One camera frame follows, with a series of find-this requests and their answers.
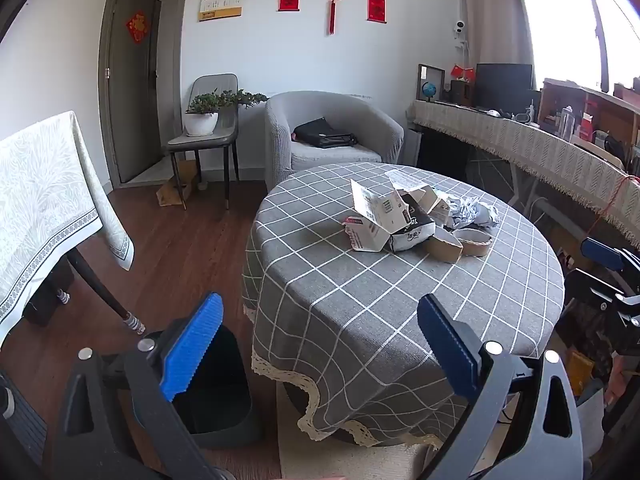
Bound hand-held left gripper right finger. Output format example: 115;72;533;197
416;293;584;480

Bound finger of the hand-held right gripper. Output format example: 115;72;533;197
564;267;626;312
581;237;628;274

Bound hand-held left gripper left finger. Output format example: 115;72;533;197
52;291;226;480

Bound dark trash bin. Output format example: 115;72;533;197
145;324;263;450

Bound brown cardboard tape roll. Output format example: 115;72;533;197
452;227;494;257
424;232;463;264

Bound red white cardboard package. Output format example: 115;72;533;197
342;179;418;252

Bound grey checked tablecloth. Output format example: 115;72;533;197
241;162;566;448

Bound black table leg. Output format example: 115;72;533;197
66;249;147;336

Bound black white carton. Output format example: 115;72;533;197
389;195;437;254

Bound long table beige cloth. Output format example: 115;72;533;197
407;100;640;251

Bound crumpled white paper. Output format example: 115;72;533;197
442;195;501;231

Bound small brown carton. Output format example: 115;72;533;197
415;185;453;221

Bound wooden desk shelf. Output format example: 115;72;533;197
540;77;640;156

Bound black box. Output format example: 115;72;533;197
22;260;76;328

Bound flat cardboard box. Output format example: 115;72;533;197
156;160;198;207

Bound white plastic sheet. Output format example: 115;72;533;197
385;169;436;193

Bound grey striped floor mat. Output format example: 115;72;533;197
0;370;48;466

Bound black monitor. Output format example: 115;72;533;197
474;63;534;111

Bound white patterned tablecloth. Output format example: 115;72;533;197
0;110;135;346

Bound dark brown box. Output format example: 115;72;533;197
450;80;473;107

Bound potted plant white pot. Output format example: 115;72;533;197
184;88;270;137

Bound black bag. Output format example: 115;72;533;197
292;117;358;149

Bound grey door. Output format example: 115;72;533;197
107;0;163;183

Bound grey chair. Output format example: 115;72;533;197
166;73;240;211

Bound beige curtain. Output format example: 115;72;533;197
467;0;538;81

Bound grey armchair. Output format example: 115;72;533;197
264;91;405;193

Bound red door decoration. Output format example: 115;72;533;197
125;11;151;43

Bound dark picture frame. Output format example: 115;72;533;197
416;63;446;102

